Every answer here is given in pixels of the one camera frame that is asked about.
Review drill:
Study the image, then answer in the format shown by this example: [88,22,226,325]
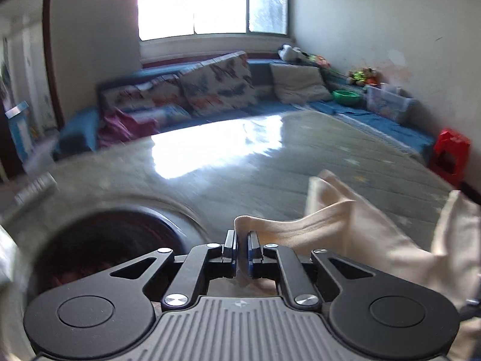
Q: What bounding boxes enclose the clear plastic storage box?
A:
[366,86,416,125]

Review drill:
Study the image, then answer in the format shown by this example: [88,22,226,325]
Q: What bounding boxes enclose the grey remote control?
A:
[15,173,57,205]

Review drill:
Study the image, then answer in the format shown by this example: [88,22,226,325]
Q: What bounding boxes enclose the butterfly pillow right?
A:
[179,51,257,116]

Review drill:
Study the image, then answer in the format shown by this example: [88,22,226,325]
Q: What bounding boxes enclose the butterfly pillow left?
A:
[100,74,191,127]

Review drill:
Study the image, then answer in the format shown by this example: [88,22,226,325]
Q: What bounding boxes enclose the blue white cabinet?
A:
[5,102,33,162]

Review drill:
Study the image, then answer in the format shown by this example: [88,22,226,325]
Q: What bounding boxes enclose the magenta cloth on sofa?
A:
[98,109,159,147]

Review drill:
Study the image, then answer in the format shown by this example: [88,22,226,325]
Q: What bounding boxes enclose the blue corner sofa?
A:
[52,59,435,164]

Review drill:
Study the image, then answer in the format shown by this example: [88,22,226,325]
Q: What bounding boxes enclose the black round induction cooktop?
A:
[27,207,188,301]

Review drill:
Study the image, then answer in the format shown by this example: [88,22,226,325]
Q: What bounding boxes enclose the window with frame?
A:
[138,0,289,42]

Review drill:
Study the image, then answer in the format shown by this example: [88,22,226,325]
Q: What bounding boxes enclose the butterfly pillow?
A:
[100,74,191,127]
[179,51,257,116]

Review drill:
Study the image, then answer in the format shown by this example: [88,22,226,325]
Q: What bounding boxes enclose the red plastic stool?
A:
[429,129,471,188]

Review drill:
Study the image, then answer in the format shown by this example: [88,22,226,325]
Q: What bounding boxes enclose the grey plain pillow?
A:
[270,63,332,104]

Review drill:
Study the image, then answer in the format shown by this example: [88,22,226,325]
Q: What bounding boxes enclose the pink green plush toy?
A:
[307,55,330,69]

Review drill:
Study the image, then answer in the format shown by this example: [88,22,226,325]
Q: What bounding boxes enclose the black white plush toy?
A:
[278,44,309,63]

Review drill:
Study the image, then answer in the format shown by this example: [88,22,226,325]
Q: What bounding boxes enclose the colourful plush toy pile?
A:
[347,67,381,86]

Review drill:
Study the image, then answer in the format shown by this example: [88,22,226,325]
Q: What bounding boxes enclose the cream beige sweater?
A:
[233,168,481,361]

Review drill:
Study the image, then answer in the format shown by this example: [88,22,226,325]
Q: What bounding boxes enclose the green plastic bowl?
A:
[332,90,362,107]

